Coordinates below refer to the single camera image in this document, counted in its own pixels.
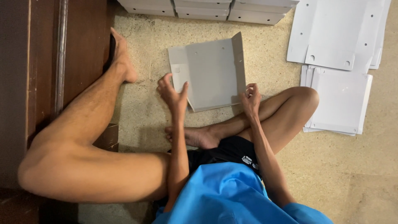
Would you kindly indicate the pile of large punched sheets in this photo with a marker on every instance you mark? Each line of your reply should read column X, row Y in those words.
column 335, row 31

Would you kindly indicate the dark brown wooden furniture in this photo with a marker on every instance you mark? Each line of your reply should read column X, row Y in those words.
column 28, row 62

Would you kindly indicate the stack of assembled white boxes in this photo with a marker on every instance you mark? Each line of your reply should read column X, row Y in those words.
column 203, row 9

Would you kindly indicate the blue shirt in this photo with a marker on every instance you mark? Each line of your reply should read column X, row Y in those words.
column 224, row 199

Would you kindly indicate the metal pipe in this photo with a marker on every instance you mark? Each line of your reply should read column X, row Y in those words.
column 61, row 53

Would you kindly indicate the person's left hand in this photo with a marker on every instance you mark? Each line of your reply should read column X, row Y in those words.
column 173, row 97

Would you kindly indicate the person's leg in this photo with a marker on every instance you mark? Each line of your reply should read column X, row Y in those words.
column 279, row 105
column 93, row 155

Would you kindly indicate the person's right leg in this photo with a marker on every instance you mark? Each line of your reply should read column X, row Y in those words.
column 279, row 105

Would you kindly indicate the black shorts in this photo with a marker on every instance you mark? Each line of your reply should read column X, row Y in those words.
column 224, row 152

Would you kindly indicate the pile of small white sheets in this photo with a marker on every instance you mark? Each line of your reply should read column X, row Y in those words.
column 340, row 99

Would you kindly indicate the white cardboard box sheet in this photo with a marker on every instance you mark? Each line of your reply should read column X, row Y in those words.
column 211, row 71

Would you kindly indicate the person's left leg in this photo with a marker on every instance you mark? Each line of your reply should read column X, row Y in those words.
column 93, row 155

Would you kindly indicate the brown wooden block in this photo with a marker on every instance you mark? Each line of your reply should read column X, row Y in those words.
column 108, row 137

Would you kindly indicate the person's right hand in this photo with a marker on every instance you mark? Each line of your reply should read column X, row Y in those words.
column 250, row 102

